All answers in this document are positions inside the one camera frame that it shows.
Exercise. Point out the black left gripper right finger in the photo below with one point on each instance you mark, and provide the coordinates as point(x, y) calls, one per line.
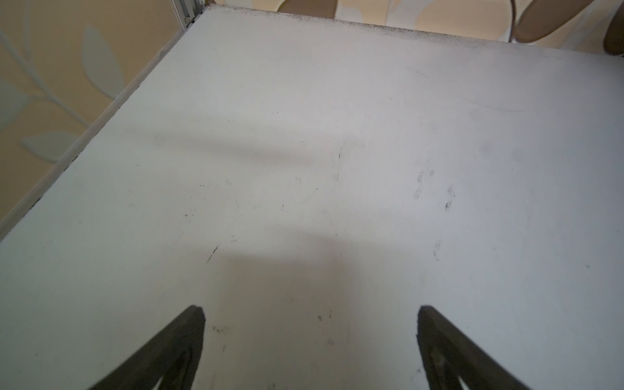
point(451, 359)

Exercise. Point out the aluminium frame post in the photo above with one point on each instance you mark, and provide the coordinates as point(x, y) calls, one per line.
point(187, 11)

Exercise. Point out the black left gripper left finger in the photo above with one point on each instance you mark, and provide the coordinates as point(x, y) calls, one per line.
point(169, 360)

